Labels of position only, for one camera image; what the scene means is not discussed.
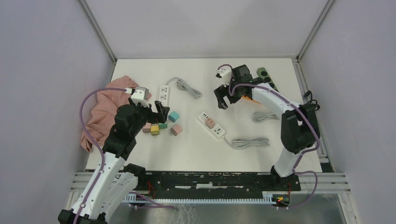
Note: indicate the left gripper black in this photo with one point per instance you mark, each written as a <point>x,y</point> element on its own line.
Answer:
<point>162,110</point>

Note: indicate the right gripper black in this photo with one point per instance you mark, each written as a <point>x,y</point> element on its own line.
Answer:
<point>220,92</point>

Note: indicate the teal USB adapter plug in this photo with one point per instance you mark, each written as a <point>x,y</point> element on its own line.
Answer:
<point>173,116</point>

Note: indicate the green USB adapter plug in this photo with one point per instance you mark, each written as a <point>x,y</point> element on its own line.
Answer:
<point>163,126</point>

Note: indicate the yellow adapter plug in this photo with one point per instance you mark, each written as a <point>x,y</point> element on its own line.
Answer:
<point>154,130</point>

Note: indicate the pink adapter plug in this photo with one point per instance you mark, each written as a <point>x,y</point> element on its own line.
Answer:
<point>147,128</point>
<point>176,130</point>

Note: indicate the orange power strip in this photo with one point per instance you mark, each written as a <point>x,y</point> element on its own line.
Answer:
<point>247,98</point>

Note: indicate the pink adapter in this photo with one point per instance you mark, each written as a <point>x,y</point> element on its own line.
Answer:
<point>210,123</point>

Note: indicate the white slim power strip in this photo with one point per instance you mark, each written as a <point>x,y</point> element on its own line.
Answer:
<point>218,131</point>

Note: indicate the green power strip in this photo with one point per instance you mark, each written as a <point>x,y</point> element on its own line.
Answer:
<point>262,73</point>

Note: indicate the white USB power strip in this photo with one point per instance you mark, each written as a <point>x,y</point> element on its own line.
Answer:
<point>164,95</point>

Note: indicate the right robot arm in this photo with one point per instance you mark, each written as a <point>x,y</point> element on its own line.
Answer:
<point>299,126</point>

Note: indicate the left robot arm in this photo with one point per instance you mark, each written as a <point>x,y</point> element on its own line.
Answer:
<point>111,181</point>

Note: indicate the pink cloth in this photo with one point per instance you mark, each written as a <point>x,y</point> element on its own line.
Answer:
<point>103,113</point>

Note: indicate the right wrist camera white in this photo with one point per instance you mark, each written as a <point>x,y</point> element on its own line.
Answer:
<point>225,74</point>

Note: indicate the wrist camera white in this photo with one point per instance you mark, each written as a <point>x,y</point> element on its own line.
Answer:
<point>225,74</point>
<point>140,96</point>

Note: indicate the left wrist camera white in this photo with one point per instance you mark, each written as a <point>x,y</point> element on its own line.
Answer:
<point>140,96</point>

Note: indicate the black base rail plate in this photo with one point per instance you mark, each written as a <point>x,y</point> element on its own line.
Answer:
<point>213,185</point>

